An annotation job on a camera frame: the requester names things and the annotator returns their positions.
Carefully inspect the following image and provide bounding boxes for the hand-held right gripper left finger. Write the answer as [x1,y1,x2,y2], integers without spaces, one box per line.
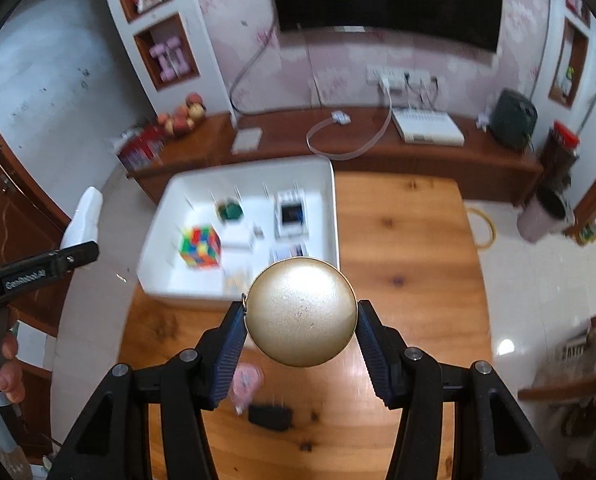
[43,300,251,480]

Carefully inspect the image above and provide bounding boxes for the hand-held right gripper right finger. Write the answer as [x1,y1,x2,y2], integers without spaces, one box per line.
[355,300,561,480]

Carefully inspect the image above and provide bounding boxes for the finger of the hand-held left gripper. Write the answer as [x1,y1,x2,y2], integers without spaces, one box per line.
[53,241,100,273]

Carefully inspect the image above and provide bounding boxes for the white bottle-shaped piece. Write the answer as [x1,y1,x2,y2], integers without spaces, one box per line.
[60,186,104,251]

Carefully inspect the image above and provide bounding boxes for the gold round compact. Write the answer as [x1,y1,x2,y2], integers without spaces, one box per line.
[242,256,359,367]

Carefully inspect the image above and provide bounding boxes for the white plastic storage bin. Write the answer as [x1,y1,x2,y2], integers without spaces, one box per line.
[137,156,340,311]

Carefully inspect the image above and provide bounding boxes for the colourful puzzle cube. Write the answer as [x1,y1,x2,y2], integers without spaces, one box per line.
[178,225,224,271]

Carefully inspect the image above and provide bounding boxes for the dark green small object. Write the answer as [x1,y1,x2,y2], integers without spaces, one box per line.
[215,199,244,223]

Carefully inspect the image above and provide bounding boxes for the white handheld game console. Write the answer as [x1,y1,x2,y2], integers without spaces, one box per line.
[274,189,311,238]

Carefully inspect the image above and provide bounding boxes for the person's left hand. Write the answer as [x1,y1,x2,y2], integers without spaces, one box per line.
[0,332,26,406]

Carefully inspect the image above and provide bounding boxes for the pink correction tape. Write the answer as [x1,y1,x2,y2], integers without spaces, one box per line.
[230,362,264,413]

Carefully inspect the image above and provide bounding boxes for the black power adapter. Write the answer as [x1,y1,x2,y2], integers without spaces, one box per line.
[248,404,294,431]

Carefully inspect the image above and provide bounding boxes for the basket of peaches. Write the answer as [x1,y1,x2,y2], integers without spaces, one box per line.
[158,92,208,138]

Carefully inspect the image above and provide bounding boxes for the white flat pad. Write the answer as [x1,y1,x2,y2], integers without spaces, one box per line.
[231,129,263,153]

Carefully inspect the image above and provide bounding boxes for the pink dumbbell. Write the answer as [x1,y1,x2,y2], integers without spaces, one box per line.
[149,45,171,81]
[167,42,188,75]

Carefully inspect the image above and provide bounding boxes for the grey trash bin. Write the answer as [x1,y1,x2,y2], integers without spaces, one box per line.
[517,187,568,243]

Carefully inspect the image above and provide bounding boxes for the wooden television cabinet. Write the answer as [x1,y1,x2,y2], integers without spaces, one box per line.
[127,110,544,206]

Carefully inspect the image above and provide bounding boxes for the white set-top box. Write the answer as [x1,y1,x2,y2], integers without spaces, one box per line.
[392,108,466,147]

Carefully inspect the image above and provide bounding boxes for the red-lidded dark jar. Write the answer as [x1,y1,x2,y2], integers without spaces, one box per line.
[540,121,580,181]

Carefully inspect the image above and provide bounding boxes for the dark air fryer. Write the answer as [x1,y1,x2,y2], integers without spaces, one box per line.
[488,88,538,151]

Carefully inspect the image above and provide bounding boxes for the sheathed sword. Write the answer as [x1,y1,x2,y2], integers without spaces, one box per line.
[575,60,596,136]

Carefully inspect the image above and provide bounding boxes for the yellow hose ring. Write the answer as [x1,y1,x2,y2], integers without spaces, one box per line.
[465,206,496,251]

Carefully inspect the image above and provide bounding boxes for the white charging cable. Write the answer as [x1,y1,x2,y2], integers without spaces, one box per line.
[305,87,395,161]

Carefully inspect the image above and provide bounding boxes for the black television cable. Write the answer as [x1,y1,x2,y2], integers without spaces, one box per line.
[229,22,281,123]

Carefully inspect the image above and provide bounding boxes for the black cables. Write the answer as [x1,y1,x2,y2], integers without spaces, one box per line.
[405,80,439,110]

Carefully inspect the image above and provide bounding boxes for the white wall outlet strip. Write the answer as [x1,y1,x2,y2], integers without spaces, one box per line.
[367,67,438,86]

